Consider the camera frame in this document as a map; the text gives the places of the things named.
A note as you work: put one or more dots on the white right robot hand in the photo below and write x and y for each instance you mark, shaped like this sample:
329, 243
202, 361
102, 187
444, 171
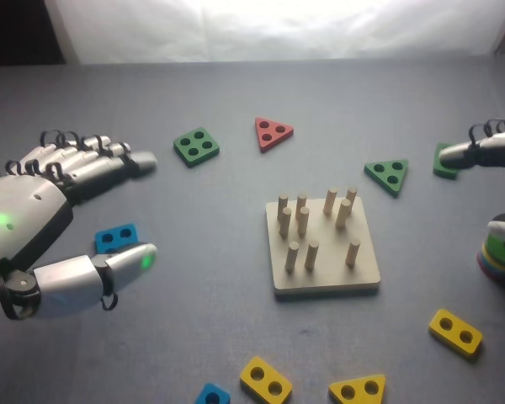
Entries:
501, 145

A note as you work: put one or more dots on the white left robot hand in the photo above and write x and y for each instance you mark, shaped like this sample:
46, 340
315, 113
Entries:
21, 210

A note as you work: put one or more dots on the green wooden block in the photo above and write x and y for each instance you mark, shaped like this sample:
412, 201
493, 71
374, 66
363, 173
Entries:
442, 168

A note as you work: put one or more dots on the blue square four-hole block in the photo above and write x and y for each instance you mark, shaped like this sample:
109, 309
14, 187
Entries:
117, 237

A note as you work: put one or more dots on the green triangular three-hole block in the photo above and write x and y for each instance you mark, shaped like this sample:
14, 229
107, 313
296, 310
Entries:
388, 173

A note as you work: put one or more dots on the green square four-hole block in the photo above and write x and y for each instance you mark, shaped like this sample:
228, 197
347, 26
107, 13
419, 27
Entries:
195, 146

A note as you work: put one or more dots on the yellow rectangular two-hole block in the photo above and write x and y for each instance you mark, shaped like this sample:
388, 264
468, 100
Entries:
266, 381
455, 331

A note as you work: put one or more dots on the wooden peg board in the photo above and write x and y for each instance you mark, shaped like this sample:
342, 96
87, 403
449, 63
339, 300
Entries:
324, 275

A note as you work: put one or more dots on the red triangular three-hole block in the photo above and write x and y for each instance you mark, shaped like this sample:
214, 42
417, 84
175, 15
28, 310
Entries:
270, 132

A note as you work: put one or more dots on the blue wooden block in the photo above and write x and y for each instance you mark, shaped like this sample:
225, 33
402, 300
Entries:
212, 395

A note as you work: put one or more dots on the yellow triangular block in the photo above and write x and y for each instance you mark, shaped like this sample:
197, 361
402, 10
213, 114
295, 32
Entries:
357, 389

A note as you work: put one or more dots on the grey table cloth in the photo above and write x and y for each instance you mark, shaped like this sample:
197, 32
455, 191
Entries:
219, 320

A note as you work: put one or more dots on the white backdrop sheet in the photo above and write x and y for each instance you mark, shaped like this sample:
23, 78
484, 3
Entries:
278, 29

